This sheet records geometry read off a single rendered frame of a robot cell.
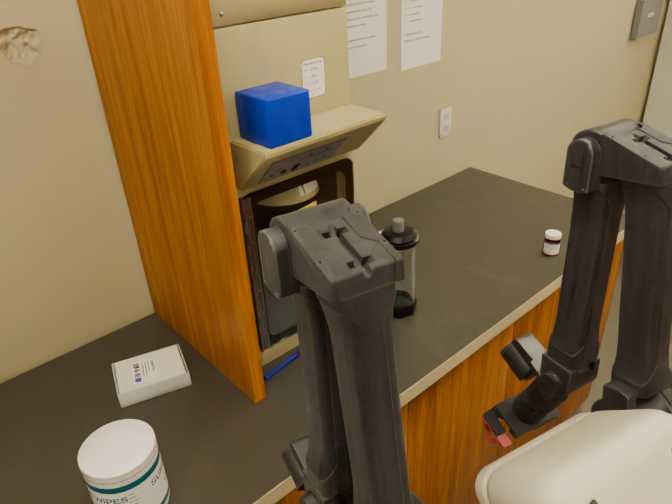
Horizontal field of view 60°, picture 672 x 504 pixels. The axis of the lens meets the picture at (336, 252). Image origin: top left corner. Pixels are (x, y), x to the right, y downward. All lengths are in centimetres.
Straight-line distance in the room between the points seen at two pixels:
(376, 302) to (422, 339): 97
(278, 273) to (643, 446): 42
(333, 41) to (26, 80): 66
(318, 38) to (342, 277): 82
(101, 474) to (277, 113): 68
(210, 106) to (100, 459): 63
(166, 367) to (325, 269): 97
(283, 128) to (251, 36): 18
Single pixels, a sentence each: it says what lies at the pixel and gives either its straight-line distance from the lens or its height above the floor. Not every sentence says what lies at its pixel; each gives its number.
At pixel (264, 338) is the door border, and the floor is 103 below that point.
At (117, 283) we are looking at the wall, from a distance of 165.
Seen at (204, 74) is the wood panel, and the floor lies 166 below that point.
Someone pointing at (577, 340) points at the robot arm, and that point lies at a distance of 95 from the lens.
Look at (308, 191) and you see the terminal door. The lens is 129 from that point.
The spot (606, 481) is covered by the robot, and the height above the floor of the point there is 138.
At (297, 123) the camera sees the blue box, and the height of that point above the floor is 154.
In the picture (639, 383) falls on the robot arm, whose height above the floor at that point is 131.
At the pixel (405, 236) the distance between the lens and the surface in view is 144.
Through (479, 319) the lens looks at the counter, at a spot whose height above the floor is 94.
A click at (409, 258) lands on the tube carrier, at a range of 147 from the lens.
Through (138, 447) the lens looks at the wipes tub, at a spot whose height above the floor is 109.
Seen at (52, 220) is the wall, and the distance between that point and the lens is 153.
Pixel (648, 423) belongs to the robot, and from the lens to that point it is 73.
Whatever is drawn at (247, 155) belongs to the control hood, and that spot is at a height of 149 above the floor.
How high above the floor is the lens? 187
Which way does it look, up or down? 30 degrees down
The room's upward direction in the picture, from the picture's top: 3 degrees counter-clockwise
